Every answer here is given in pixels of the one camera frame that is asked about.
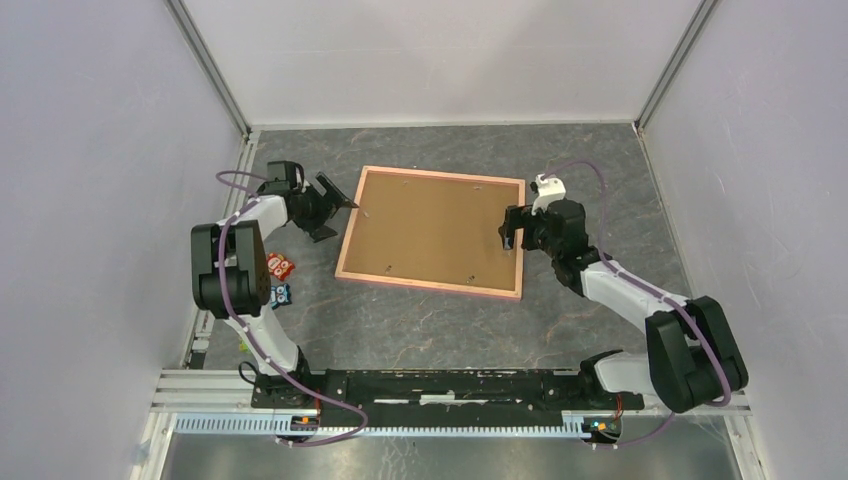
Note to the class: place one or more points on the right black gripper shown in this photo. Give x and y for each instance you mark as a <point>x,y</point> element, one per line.
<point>516,217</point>

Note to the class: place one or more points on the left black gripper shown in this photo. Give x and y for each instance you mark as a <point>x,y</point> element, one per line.
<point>325,211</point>

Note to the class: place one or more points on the orange picture frame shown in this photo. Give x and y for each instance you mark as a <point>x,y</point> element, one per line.
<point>430,286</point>

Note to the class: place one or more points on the brown cardboard backing board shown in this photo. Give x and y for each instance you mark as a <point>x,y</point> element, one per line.
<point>430,225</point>

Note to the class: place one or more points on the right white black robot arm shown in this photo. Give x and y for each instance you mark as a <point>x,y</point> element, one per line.
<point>691,358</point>

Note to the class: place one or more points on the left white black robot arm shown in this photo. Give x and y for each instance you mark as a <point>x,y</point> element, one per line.
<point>229,272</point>

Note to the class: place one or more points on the red owl sticker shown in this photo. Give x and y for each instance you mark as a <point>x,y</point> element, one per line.
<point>279,266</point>

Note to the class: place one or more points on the blue owl sticker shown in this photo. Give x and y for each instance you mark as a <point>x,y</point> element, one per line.
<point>280,296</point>

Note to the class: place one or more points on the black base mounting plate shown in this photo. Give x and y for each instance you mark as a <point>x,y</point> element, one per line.
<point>471,398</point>

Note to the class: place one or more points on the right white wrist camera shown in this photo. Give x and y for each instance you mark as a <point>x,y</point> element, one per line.
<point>548,189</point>

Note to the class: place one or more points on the white slotted cable duct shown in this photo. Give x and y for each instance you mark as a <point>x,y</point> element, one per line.
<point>281,425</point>

